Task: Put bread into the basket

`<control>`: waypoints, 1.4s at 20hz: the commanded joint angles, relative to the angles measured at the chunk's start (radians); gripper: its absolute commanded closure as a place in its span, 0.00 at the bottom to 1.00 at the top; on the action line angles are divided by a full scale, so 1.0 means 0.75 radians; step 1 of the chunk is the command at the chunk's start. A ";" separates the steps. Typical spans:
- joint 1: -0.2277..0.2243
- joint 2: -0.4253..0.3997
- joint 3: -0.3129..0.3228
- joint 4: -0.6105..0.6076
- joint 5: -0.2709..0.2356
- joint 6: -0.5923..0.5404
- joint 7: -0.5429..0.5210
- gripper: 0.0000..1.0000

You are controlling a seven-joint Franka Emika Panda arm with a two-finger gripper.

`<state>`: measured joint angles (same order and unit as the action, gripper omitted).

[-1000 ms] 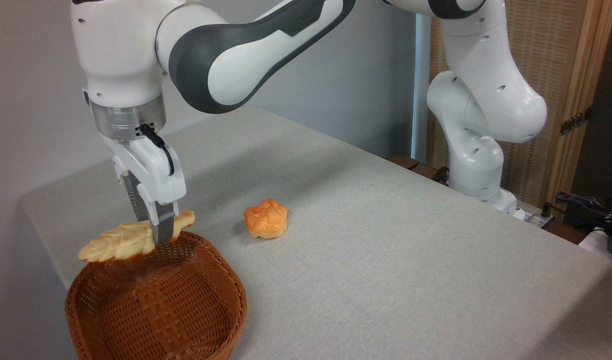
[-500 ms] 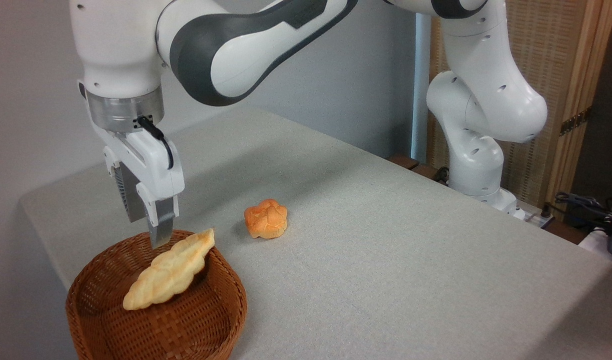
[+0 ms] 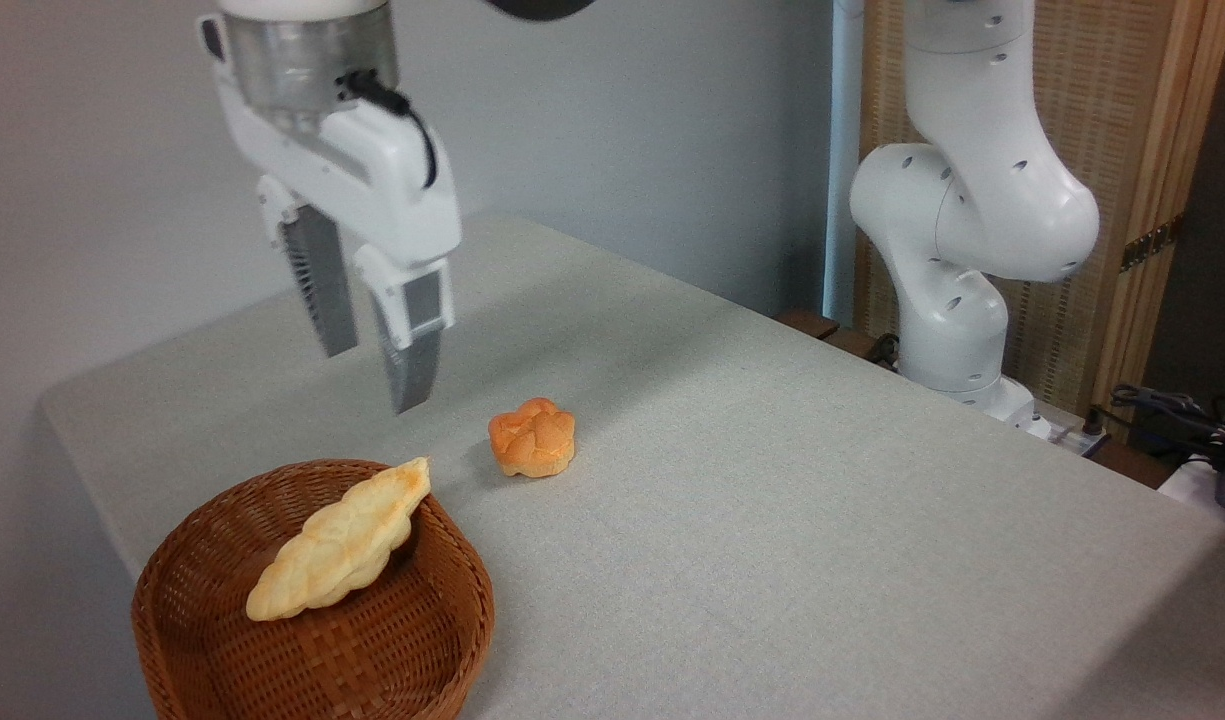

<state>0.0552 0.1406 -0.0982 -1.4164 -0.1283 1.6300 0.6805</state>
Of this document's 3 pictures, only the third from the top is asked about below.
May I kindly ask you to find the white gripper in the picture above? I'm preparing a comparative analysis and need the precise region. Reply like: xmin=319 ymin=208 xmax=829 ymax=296
xmin=197 ymin=10 xmax=464 ymax=416

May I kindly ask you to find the long braided pale bread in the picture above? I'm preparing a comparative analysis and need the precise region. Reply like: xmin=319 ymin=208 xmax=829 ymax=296
xmin=246 ymin=457 xmax=432 ymax=622

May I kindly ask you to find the round orange bread bun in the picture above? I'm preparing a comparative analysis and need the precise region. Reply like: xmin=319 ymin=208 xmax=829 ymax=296
xmin=488 ymin=397 xmax=578 ymax=478

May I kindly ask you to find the brown woven wicker basket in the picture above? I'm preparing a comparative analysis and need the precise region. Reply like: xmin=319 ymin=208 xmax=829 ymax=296
xmin=130 ymin=460 xmax=496 ymax=720

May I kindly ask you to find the dark brown wooden foot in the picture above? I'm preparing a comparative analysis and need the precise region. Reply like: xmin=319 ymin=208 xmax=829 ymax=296
xmin=776 ymin=309 xmax=841 ymax=342

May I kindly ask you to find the white vertical pole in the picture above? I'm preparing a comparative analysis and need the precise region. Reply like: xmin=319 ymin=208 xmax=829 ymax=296
xmin=822 ymin=0 xmax=866 ymax=326

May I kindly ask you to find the metal screen hinge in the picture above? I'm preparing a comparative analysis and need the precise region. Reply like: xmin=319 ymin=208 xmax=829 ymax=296
xmin=1120 ymin=214 xmax=1186 ymax=273

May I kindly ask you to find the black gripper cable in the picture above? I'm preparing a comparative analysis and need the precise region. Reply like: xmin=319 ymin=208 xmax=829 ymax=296
xmin=336 ymin=68 xmax=440 ymax=191

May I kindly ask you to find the bundle of black cables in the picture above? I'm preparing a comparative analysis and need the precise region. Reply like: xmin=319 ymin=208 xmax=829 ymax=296
xmin=1110 ymin=384 xmax=1225 ymax=456

